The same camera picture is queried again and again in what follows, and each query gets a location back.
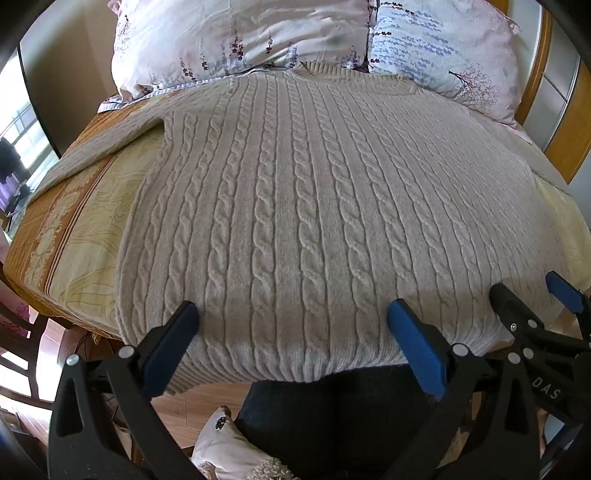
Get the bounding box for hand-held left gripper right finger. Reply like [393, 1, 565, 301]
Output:
[387, 298, 541, 480]

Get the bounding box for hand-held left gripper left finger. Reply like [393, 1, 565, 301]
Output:
[48, 300, 218, 480]

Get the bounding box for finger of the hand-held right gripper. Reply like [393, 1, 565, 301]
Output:
[546, 271, 591, 352]
[489, 282, 555, 366]

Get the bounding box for beige cable-knit sweater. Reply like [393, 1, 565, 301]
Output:
[28, 62, 578, 398]

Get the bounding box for person's dark trousers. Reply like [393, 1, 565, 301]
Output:
[235, 364, 446, 480]

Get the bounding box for white plush slipper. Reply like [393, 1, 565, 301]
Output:
[191, 405, 296, 480]

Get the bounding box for yellow patterned blanket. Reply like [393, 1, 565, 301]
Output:
[4, 88, 591, 344]

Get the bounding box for dark wooden chair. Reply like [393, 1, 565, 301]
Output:
[0, 263, 52, 404]

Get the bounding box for wooden wardrobe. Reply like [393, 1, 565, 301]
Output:
[513, 0, 591, 185]

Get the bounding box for window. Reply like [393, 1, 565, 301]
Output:
[0, 104, 62, 222]

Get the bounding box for blue floral pillow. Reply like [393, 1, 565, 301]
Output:
[367, 0, 532, 141]

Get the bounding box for white floral pillow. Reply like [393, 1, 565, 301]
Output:
[106, 0, 376, 104]

